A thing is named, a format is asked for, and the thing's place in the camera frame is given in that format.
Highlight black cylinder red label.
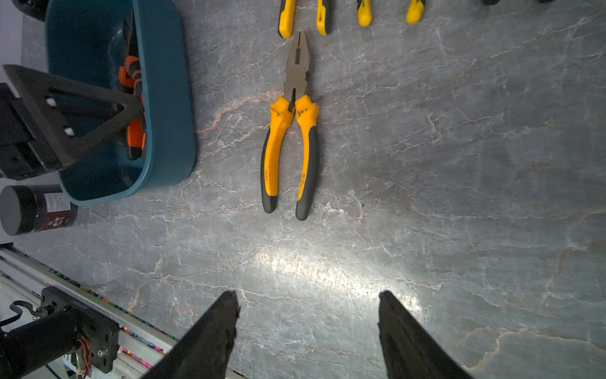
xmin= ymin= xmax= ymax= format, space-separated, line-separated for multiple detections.
xmin=1 ymin=185 xmax=78 ymax=236

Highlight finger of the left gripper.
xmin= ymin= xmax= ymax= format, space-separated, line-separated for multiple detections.
xmin=3 ymin=64 xmax=134 ymax=166

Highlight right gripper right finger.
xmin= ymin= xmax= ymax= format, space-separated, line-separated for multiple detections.
xmin=378 ymin=291 xmax=470 ymax=378

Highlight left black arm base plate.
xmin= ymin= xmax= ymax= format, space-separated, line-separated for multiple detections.
xmin=42 ymin=287 xmax=120 ymax=374

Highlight orange black long-nose pliers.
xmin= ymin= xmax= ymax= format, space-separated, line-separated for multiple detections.
xmin=118 ymin=55 xmax=147 ymax=160

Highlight teal plastic storage box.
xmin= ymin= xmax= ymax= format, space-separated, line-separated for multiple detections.
xmin=45 ymin=1 xmax=197 ymax=206

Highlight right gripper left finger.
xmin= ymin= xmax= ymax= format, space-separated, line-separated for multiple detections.
xmin=145 ymin=291 xmax=240 ymax=379

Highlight yellow grey open-jaw pliers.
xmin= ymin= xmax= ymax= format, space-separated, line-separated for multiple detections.
xmin=259 ymin=31 xmax=321 ymax=222

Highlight yellow black pliers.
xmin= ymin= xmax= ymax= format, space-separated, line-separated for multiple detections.
xmin=356 ymin=0 xmax=428 ymax=28
xmin=278 ymin=0 xmax=333 ymax=39

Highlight aluminium front rail frame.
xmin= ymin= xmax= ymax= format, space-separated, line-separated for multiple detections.
xmin=1 ymin=245 xmax=240 ymax=378

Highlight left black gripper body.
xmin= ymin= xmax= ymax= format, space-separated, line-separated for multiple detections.
xmin=1 ymin=83 xmax=62 ymax=180

